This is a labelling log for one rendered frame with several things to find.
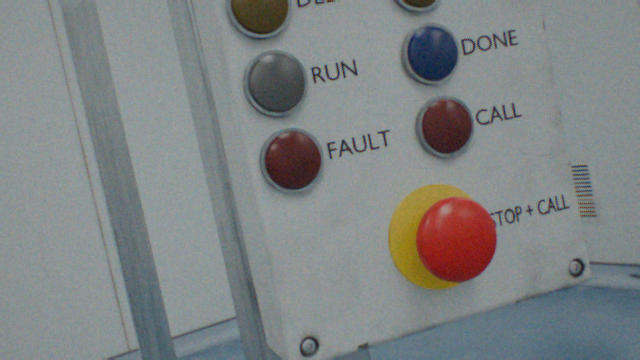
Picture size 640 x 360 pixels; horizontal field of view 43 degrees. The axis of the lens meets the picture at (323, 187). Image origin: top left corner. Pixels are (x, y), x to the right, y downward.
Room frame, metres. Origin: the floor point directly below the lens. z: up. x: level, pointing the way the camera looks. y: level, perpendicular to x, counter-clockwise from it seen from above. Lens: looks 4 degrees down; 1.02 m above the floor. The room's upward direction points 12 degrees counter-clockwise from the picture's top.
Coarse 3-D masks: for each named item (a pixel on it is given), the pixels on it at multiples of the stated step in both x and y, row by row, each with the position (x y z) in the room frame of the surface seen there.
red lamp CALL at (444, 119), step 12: (432, 108) 0.40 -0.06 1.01; (444, 108) 0.40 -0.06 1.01; (456, 108) 0.40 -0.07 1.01; (432, 120) 0.39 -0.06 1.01; (444, 120) 0.40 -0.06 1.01; (456, 120) 0.40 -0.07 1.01; (468, 120) 0.40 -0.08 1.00; (432, 132) 0.39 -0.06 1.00; (444, 132) 0.40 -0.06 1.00; (456, 132) 0.40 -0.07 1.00; (468, 132) 0.40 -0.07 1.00; (432, 144) 0.40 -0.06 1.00; (444, 144) 0.40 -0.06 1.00; (456, 144) 0.40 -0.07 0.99
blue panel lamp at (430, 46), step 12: (420, 36) 0.40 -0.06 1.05; (432, 36) 0.40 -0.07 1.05; (444, 36) 0.40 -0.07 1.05; (408, 48) 0.40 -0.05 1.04; (420, 48) 0.39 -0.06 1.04; (432, 48) 0.40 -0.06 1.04; (444, 48) 0.40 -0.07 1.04; (456, 48) 0.40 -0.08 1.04; (408, 60) 0.40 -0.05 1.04; (420, 60) 0.39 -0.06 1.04; (432, 60) 0.40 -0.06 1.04; (444, 60) 0.40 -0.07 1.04; (456, 60) 0.40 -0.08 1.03; (420, 72) 0.39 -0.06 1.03; (432, 72) 0.40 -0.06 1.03; (444, 72) 0.40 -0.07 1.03
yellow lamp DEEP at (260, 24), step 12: (240, 0) 0.37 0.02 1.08; (252, 0) 0.37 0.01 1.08; (264, 0) 0.37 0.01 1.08; (276, 0) 0.37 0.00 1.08; (240, 12) 0.37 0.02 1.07; (252, 12) 0.37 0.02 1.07; (264, 12) 0.37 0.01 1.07; (276, 12) 0.37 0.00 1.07; (240, 24) 0.37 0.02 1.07; (252, 24) 0.37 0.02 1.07; (264, 24) 0.37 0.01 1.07; (276, 24) 0.37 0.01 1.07
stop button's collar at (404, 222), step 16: (416, 192) 0.39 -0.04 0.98; (432, 192) 0.40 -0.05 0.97; (448, 192) 0.40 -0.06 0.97; (464, 192) 0.40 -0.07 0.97; (400, 208) 0.39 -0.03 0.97; (416, 208) 0.39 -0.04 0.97; (528, 208) 0.42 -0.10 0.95; (560, 208) 0.42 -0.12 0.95; (400, 224) 0.39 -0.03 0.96; (416, 224) 0.39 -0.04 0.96; (400, 240) 0.39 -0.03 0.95; (400, 256) 0.39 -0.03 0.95; (416, 256) 0.39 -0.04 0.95; (400, 272) 0.39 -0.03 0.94; (416, 272) 0.39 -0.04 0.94; (432, 288) 0.39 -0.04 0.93
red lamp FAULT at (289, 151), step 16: (272, 144) 0.37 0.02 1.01; (288, 144) 0.37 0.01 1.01; (304, 144) 0.37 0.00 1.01; (272, 160) 0.37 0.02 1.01; (288, 160) 0.37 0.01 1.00; (304, 160) 0.37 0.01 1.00; (320, 160) 0.38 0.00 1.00; (272, 176) 0.37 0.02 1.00; (288, 176) 0.37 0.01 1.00; (304, 176) 0.37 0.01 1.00
